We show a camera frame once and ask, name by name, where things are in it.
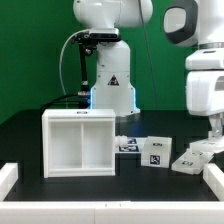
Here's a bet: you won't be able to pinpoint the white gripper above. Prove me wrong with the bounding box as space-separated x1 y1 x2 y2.
186 71 224 138

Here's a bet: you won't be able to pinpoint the white cabinet top block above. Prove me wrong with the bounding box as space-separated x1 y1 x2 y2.
141 136 172 168

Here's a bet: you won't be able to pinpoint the white cabinet body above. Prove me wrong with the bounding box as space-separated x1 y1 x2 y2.
42 109 127 178

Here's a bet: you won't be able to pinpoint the white door panel with peg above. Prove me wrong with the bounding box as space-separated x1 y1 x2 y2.
190 131 224 153

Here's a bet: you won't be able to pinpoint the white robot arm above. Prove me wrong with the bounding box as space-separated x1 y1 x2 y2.
73 0 224 137

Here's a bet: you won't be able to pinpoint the white door panel right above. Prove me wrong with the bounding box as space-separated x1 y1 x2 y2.
171 148 213 175

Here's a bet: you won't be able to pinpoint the white right fence block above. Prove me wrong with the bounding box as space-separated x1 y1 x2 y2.
203 163 224 201

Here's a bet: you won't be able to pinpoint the white fence block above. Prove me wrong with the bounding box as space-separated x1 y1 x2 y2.
0 163 18 202
203 163 224 201

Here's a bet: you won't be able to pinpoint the white marker base sheet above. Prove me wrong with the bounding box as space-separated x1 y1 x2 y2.
115 136 146 153

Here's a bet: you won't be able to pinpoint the white left fence block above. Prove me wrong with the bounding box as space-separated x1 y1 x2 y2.
0 163 18 202

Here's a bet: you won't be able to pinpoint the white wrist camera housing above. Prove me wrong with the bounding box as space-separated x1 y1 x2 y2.
185 48 224 70

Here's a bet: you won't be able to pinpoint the black camera stand pole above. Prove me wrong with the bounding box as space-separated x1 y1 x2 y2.
79 44 90 109

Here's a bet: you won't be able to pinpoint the white front fence rail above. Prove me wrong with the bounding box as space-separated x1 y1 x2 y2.
0 202 224 224

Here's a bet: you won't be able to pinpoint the black camera on stand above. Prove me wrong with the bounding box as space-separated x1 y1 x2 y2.
72 28 121 43

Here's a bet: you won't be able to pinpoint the black cable on table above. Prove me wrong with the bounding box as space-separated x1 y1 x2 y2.
39 93 84 116

